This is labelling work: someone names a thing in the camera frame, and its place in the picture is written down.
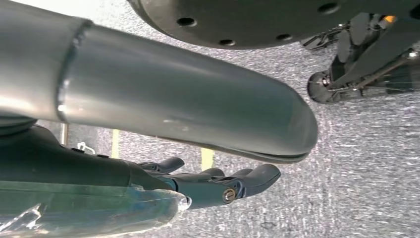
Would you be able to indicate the yellow floor tape outline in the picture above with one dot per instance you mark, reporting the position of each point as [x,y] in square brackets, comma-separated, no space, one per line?
[207,159]

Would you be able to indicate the black robot wheeled base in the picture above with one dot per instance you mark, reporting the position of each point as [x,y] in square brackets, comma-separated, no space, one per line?
[262,19]

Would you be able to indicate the black caster wheel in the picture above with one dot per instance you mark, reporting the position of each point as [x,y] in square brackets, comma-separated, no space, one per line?
[320,88]

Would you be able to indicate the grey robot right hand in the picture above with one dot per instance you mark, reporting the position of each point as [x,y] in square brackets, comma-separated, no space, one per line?
[180,98]

